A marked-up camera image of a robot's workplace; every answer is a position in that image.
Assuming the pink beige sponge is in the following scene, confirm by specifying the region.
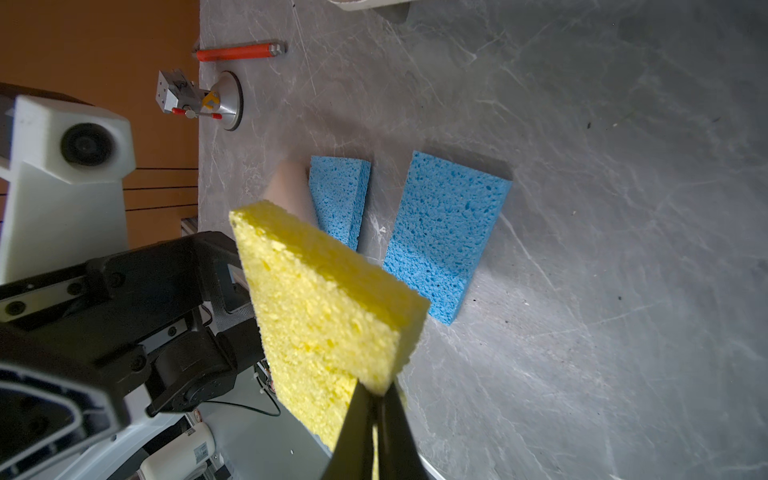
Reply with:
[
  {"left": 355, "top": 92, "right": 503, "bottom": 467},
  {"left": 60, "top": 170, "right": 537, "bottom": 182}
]
[{"left": 262, "top": 160, "right": 318, "bottom": 228}]

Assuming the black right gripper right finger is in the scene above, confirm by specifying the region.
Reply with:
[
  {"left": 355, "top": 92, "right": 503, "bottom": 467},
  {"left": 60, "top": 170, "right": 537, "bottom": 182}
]
[{"left": 376, "top": 384, "right": 430, "bottom": 480}]

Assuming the red handled small tool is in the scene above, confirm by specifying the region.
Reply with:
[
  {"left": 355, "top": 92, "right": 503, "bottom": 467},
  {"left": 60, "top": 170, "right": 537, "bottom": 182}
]
[{"left": 193, "top": 41, "right": 288, "bottom": 62}]

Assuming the white two-tier shelf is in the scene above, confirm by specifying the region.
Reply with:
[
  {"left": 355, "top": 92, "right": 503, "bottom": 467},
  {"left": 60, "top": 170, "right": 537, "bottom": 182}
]
[{"left": 329, "top": 0, "right": 412, "bottom": 12}]

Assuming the light blue sponge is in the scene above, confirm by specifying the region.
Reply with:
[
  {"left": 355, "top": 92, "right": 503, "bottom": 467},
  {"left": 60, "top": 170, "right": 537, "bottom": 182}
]
[{"left": 309, "top": 156, "right": 371, "bottom": 251}]

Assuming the large yellow textured sponge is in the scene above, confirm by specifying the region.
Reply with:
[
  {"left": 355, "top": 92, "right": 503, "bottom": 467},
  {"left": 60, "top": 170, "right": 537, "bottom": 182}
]
[{"left": 229, "top": 201, "right": 430, "bottom": 449}]

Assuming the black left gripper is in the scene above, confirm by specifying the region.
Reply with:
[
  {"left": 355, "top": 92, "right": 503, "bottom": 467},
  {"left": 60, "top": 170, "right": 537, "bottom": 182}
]
[{"left": 0, "top": 230, "right": 268, "bottom": 475}]

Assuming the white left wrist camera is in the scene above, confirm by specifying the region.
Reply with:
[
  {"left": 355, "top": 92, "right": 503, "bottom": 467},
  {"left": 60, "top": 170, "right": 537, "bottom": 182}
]
[{"left": 1, "top": 95, "right": 136, "bottom": 283}]

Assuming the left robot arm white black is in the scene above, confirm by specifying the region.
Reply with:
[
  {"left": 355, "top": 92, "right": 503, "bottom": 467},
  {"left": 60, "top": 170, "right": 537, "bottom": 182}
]
[{"left": 1, "top": 232, "right": 329, "bottom": 479}]

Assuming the blue textured sponge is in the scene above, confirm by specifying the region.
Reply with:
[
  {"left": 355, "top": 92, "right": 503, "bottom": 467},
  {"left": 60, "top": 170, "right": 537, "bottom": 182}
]
[{"left": 383, "top": 151, "right": 512, "bottom": 325}]

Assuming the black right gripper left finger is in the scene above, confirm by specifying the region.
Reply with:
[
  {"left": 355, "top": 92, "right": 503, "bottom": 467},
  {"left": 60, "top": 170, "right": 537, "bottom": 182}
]
[{"left": 321, "top": 382, "right": 376, "bottom": 480}]

